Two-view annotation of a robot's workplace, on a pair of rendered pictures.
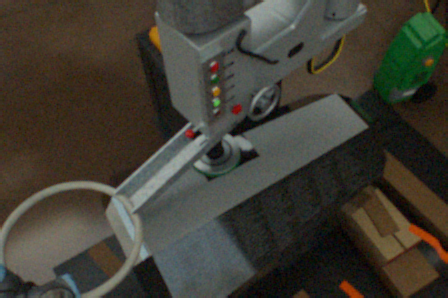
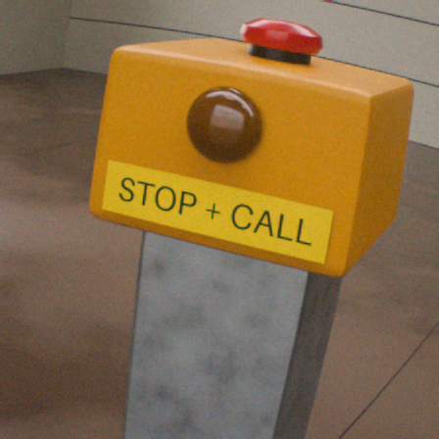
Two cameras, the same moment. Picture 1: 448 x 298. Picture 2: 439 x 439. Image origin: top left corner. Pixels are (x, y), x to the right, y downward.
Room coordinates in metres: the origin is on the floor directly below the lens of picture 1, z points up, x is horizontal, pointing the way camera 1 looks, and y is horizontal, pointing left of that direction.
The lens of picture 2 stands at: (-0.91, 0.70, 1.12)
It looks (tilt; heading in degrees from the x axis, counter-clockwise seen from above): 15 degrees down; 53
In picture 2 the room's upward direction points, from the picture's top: 9 degrees clockwise
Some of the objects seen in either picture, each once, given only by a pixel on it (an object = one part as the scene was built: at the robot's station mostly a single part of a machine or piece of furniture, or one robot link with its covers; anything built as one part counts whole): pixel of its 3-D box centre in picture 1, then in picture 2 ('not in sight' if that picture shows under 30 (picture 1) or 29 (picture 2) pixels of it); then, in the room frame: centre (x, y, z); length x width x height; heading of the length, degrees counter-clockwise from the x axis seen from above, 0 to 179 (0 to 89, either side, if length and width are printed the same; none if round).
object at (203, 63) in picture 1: (212, 88); not in sight; (0.94, 0.10, 1.37); 0.08 x 0.03 x 0.28; 133
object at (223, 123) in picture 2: not in sight; (223, 123); (-0.68, 1.02, 1.05); 0.03 x 0.02 x 0.03; 125
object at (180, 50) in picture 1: (225, 59); not in sight; (1.12, 0.06, 1.32); 0.36 x 0.22 x 0.45; 133
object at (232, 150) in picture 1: (214, 152); not in sight; (1.07, 0.12, 0.84); 0.21 x 0.21 x 0.01
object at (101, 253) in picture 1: (107, 260); not in sight; (0.90, 0.76, 0.02); 0.25 x 0.10 x 0.01; 46
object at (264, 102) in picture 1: (257, 97); not in sight; (1.06, -0.05, 1.20); 0.15 x 0.10 x 0.15; 133
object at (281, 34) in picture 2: not in sight; (281, 39); (-0.63, 1.06, 1.09); 0.04 x 0.04 x 0.02
